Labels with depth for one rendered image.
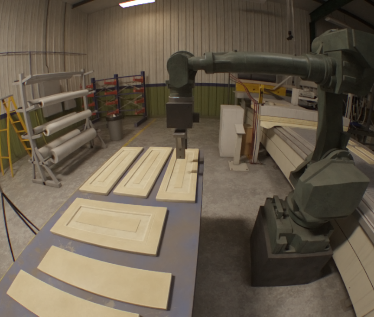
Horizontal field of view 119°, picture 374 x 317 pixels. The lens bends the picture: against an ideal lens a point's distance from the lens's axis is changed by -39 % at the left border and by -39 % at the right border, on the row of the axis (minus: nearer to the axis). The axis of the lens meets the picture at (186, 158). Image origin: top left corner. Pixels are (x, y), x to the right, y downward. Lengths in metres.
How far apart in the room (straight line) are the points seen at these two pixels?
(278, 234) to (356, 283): 0.90
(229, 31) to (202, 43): 1.18
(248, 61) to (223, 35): 6.74
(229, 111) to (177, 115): 2.74
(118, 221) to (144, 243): 0.17
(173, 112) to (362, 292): 1.88
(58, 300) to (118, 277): 0.23
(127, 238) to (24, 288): 0.47
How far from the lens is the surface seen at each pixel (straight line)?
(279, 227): 1.36
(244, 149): 4.06
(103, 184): 1.08
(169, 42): 7.76
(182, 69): 0.92
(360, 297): 1.79
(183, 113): 0.91
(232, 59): 0.95
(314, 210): 1.23
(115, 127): 5.15
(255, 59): 0.97
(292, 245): 1.50
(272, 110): 3.42
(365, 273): 1.72
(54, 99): 3.62
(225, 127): 3.67
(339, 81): 1.15
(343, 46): 1.13
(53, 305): 0.68
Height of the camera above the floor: 1.59
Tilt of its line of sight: 25 degrees down
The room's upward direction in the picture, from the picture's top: straight up
